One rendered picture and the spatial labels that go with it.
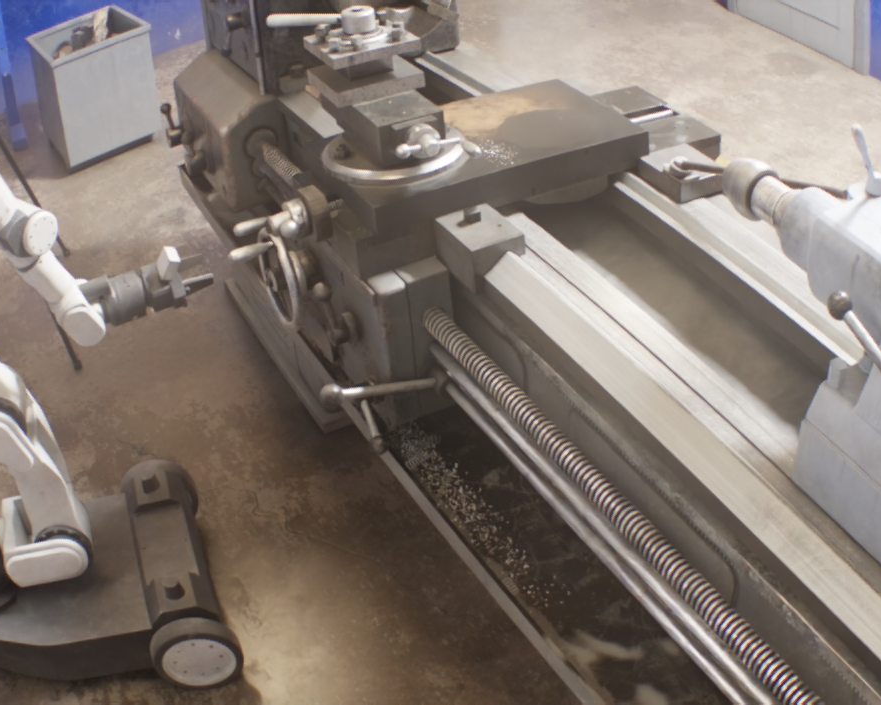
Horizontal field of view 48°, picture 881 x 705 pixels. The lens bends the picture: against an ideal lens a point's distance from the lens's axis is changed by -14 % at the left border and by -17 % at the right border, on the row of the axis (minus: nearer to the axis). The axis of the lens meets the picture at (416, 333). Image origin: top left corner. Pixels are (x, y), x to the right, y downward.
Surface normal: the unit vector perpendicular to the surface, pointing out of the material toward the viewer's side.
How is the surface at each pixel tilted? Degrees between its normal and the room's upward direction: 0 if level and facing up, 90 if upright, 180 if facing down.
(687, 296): 9
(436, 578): 0
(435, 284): 90
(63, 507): 90
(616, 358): 35
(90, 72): 90
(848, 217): 0
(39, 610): 0
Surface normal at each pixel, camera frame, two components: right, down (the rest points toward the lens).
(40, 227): 0.81, 0.32
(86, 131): 0.53, 0.44
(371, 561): -0.09, -0.82
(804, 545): -0.59, -0.48
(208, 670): 0.29, 0.52
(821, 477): -0.89, 0.32
